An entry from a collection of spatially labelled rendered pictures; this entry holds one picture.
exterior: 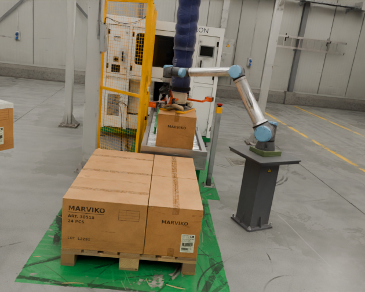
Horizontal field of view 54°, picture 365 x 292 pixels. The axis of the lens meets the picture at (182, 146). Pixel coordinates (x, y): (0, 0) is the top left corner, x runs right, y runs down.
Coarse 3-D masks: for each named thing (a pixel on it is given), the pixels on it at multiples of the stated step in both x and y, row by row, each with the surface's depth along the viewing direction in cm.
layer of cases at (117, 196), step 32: (96, 160) 330; (128, 160) 340; (160, 160) 351; (192, 160) 363; (96, 192) 264; (128, 192) 271; (160, 192) 278; (192, 192) 285; (64, 224) 256; (96, 224) 257; (128, 224) 258; (160, 224) 258; (192, 224) 259; (192, 256) 267
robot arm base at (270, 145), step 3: (258, 141) 341; (267, 141) 335; (270, 141) 335; (273, 141) 338; (255, 144) 346; (258, 144) 339; (261, 144) 337; (264, 144) 335; (267, 144) 335; (270, 144) 335; (273, 144) 338; (255, 147) 342; (258, 147) 338; (261, 147) 336; (264, 147) 336; (267, 147) 335; (270, 147) 335; (273, 147) 337; (264, 150) 335; (267, 150) 335; (270, 150) 335; (273, 150) 338
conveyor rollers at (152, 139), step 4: (152, 120) 524; (152, 124) 498; (152, 128) 473; (156, 128) 481; (152, 132) 455; (152, 136) 438; (148, 140) 420; (152, 140) 420; (196, 140) 442; (148, 144) 403; (152, 144) 403; (196, 144) 424; (196, 148) 407
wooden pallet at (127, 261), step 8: (64, 248) 261; (64, 256) 263; (72, 256) 263; (104, 256) 264; (112, 256) 264; (120, 256) 264; (128, 256) 265; (136, 256) 265; (144, 256) 265; (152, 256) 265; (160, 256) 269; (64, 264) 265; (72, 264) 265; (120, 264) 266; (128, 264) 266; (136, 264) 267; (184, 264) 268; (192, 264) 269; (184, 272) 270; (192, 272) 271
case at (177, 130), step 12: (168, 120) 371; (180, 120) 371; (192, 120) 371; (156, 132) 374; (168, 132) 374; (180, 132) 374; (192, 132) 374; (156, 144) 378; (168, 144) 378; (180, 144) 378; (192, 144) 378
